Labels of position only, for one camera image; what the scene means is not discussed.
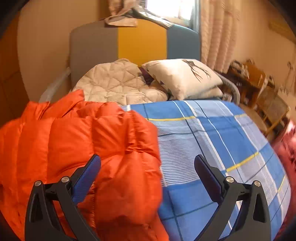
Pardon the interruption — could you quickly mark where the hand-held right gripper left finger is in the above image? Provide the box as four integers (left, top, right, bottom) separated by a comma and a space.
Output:
24, 154, 102, 241

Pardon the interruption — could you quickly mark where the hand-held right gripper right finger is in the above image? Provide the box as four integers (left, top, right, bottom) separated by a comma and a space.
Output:
194, 155, 271, 241

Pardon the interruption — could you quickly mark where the orange down jacket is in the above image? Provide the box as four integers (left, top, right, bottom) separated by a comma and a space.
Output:
0, 89, 170, 241

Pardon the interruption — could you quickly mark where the blue plaid bed sheet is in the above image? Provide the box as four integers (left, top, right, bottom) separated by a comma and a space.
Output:
121, 100, 292, 241

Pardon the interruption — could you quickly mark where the red cloth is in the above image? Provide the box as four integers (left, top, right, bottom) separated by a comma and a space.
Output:
271, 120, 296, 179

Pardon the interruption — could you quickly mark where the beige quilted comforter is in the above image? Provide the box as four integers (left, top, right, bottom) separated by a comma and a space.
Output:
72, 59, 169, 106

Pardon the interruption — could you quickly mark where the white pillow with dark print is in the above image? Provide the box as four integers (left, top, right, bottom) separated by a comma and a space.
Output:
142, 59, 224, 100

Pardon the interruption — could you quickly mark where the wooden stool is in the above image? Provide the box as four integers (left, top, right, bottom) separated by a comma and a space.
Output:
228, 60, 269, 109

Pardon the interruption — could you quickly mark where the wooden wardrobe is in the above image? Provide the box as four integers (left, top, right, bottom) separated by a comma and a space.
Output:
0, 14, 30, 127

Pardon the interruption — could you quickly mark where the grey yellow blue headboard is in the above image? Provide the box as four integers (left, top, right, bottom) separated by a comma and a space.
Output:
70, 18, 201, 87

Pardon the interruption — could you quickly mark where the pale patterned curtain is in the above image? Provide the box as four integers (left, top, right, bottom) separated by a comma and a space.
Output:
200, 0, 241, 73

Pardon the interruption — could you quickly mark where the light garment on hanger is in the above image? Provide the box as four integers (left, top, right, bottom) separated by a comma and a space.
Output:
99, 0, 173, 29

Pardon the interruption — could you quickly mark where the window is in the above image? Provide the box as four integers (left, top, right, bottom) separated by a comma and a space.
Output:
147, 0, 193, 26

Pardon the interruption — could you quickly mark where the grey bed rail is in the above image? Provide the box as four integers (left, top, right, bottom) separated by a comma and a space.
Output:
216, 71, 241, 106

